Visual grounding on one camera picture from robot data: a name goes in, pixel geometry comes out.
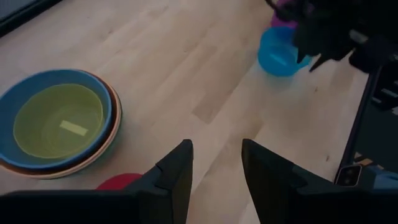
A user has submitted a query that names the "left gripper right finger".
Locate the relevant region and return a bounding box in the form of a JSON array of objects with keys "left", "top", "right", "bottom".
[{"left": 241, "top": 138, "right": 340, "bottom": 224}]

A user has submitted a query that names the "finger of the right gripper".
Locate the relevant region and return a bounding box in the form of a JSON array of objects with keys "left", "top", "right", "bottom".
[
  {"left": 308, "top": 54, "right": 332, "bottom": 73},
  {"left": 296, "top": 46, "right": 312, "bottom": 64}
]

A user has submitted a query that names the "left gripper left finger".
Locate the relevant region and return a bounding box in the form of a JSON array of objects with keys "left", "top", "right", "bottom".
[{"left": 124, "top": 139, "right": 194, "bottom": 224}]

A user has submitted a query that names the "teal plastic bowl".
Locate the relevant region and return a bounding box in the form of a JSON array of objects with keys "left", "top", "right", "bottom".
[{"left": 257, "top": 26, "right": 313, "bottom": 78}]

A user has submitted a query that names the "magenta plastic bowl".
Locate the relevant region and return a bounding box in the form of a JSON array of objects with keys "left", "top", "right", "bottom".
[{"left": 269, "top": 0, "right": 299, "bottom": 30}]

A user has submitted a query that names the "orange plastic bowl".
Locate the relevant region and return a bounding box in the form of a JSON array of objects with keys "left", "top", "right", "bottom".
[{"left": 0, "top": 70, "right": 118, "bottom": 176}]

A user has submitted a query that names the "yellow plastic bowl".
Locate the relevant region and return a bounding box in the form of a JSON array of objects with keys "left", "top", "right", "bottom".
[{"left": 12, "top": 83, "right": 104, "bottom": 160}]

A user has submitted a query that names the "blue plastic bowl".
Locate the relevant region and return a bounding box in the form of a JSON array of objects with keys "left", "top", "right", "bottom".
[{"left": 0, "top": 68, "right": 113, "bottom": 170}]

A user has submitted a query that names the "red round object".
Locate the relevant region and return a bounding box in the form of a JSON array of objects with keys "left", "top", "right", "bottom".
[{"left": 96, "top": 172, "right": 144, "bottom": 191}]

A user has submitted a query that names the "large green bowl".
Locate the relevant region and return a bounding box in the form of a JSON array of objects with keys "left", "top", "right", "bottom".
[{"left": 0, "top": 74, "right": 123, "bottom": 180}]

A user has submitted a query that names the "person's leg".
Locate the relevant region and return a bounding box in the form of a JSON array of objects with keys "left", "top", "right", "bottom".
[{"left": 362, "top": 164, "right": 398, "bottom": 190}]

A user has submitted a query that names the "black table edge rail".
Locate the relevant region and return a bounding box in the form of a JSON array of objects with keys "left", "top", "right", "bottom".
[
  {"left": 334, "top": 64, "right": 384, "bottom": 185},
  {"left": 0, "top": 0, "right": 65, "bottom": 39}
]

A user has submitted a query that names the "small black table-level camera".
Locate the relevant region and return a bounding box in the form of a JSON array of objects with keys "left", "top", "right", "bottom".
[{"left": 335, "top": 164, "right": 363, "bottom": 188}]

